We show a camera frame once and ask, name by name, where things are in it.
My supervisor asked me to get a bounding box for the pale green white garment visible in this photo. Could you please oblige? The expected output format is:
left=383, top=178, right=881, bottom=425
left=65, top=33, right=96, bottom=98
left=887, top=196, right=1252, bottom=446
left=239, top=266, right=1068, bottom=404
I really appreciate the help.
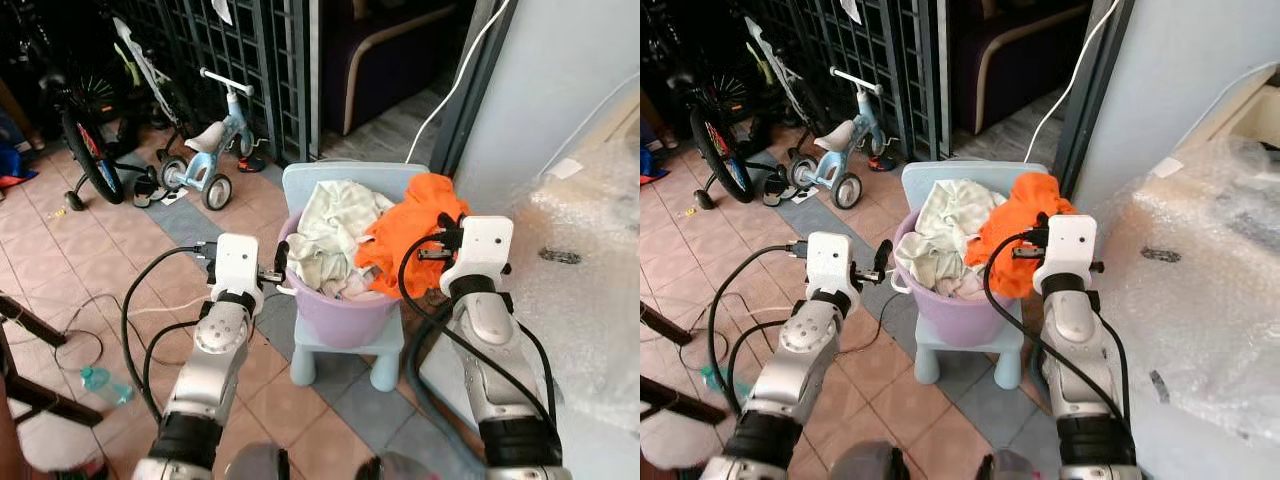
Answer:
left=894, top=179, right=1007, bottom=293
left=284, top=179, right=397, bottom=293

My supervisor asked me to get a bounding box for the black metal grid gate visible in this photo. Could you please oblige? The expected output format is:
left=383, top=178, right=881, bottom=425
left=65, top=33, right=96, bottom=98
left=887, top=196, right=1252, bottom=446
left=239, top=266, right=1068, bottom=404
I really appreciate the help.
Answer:
left=108, top=0, right=313, bottom=167
left=740, top=0, right=943, bottom=167

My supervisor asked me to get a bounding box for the orange garment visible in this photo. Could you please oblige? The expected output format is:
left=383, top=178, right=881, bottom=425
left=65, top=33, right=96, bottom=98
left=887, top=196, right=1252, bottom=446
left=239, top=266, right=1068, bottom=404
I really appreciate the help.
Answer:
left=354, top=171, right=472, bottom=300
left=964, top=171, right=1077, bottom=300

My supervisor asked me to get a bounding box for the purple plastic laundry basin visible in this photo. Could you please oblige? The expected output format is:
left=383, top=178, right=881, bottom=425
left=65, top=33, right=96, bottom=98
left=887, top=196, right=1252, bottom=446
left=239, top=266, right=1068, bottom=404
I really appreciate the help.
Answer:
left=892, top=208, right=1027, bottom=347
left=277, top=208, right=407, bottom=349

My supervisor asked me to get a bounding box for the pink garment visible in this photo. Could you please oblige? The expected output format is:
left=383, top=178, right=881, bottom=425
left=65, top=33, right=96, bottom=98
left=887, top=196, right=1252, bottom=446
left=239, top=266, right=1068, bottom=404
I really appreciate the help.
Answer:
left=318, top=274, right=373, bottom=302
left=938, top=272, right=987, bottom=301

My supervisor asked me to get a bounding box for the dark wooden furniture leg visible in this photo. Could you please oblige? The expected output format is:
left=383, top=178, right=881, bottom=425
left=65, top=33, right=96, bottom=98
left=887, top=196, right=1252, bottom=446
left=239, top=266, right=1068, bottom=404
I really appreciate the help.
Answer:
left=0, top=292, right=103, bottom=429
left=640, top=300, right=703, bottom=425

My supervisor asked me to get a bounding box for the dark door frame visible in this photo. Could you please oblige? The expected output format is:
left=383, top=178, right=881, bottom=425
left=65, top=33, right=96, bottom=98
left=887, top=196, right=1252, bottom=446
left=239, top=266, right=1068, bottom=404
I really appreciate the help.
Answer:
left=429, top=0, right=519, bottom=179
left=1054, top=0, right=1137, bottom=199

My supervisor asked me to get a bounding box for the clear bubble wrap sheet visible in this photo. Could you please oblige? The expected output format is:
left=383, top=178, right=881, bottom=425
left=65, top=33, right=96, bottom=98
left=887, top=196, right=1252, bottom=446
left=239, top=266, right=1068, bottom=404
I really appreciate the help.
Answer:
left=1088, top=135, right=1280, bottom=443
left=498, top=98, right=641, bottom=433

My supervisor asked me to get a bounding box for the grey left robot leg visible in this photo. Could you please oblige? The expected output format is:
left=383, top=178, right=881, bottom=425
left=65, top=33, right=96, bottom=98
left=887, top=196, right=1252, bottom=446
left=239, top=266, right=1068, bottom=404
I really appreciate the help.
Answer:
left=224, top=444, right=293, bottom=480
left=830, top=443, right=907, bottom=480

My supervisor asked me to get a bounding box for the dark purple armchair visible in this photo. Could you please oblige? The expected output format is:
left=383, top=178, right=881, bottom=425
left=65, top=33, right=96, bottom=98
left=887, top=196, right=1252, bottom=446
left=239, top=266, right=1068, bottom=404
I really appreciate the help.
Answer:
left=944, top=0, right=1093, bottom=137
left=318, top=0, right=475, bottom=137

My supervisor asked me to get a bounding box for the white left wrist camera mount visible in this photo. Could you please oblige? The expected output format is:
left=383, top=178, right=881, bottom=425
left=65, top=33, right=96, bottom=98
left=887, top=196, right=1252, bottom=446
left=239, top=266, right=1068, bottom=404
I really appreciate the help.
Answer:
left=805, top=231, right=857, bottom=295
left=209, top=233, right=264, bottom=297

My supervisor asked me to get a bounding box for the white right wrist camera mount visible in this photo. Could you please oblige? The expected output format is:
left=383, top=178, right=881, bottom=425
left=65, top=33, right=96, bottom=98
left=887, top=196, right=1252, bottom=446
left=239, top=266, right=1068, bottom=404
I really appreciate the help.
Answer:
left=440, top=215, right=515, bottom=297
left=1032, top=214, right=1099, bottom=293

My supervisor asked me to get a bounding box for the white folded kick scooter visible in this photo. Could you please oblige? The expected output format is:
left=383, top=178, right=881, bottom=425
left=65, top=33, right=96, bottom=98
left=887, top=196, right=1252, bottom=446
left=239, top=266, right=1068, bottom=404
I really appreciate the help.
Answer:
left=744, top=17, right=817, bottom=133
left=111, top=17, right=187, bottom=133

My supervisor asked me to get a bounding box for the light blue plastic chair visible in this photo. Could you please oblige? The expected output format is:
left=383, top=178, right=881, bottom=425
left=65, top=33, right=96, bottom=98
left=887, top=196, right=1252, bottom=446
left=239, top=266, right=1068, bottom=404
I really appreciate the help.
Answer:
left=901, top=161, right=1050, bottom=390
left=281, top=161, right=432, bottom=393

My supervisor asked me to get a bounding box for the blue plastic toy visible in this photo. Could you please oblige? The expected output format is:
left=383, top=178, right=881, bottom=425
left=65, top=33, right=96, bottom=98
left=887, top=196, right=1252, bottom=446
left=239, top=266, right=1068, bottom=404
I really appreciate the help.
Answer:
left=0, top=108, right=41, bottom=191
left=640, top=118, right=673, bottom=185

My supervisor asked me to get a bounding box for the grey robot leg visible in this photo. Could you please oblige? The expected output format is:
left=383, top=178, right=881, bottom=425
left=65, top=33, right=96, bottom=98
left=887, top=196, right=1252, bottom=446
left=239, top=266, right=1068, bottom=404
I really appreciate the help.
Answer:
left=978, top=449, right=1053, bottom=480
left=354, top=450, right=443, bottom=480
left=830, top=443, right=907, bottom=480
left=224, top=444, right=293, bottom=480

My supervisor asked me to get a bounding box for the grey right robot leg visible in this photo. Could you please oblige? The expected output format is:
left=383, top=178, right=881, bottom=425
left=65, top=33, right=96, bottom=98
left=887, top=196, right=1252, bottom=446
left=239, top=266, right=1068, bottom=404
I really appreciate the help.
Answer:
left=354, top=450, right=443, bottom=480
left=978, top=449, right=1053, bottom=480

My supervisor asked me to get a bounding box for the black children's bicycle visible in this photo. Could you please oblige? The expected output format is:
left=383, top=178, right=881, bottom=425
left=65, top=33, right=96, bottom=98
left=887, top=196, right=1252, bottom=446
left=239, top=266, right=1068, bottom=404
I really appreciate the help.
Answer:
left=664, top=18, right=793, bottom=211
left=36, top=18, right=173, bottom=212

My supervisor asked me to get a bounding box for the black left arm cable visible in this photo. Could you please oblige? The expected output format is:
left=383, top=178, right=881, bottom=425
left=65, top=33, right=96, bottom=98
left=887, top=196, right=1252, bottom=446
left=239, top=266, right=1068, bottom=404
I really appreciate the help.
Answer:
left=706, top=240, right=811, bottom=417
left=119, top=241, right=219, bottom=423

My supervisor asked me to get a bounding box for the white wall cable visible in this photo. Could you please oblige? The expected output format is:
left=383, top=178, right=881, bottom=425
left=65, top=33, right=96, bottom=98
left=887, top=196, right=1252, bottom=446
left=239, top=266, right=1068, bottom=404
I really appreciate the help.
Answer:
left=404, top=0, right=513, bottom=167
left=1022, top=0, right=1123, bottom=167

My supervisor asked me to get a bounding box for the thin floor cable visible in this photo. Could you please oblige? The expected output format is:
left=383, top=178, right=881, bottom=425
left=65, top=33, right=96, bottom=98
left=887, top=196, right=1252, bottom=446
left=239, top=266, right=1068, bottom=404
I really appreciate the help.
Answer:
left=672, top=292, right=801, bottom=373
left=55, top=290, right=213, bottom=373

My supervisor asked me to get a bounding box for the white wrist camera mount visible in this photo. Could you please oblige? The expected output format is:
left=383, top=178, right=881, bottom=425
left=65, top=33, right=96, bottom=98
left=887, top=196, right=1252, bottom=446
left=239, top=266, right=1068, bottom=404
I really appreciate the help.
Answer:
left=1032, top=214, right=1099, bottom=293
left=209, top=233, right=264, bottom=297
left=440, top=215, right=515, bottom=297
left=805, top=231, right=857, bottom=295

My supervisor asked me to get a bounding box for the light blue children's balance bike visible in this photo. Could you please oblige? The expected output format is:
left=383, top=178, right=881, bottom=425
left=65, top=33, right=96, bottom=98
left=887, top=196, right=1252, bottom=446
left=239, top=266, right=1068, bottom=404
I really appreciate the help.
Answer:
left=158, top=67, right=265, bottom=212
left=786, top=67, right=888, bottom=210

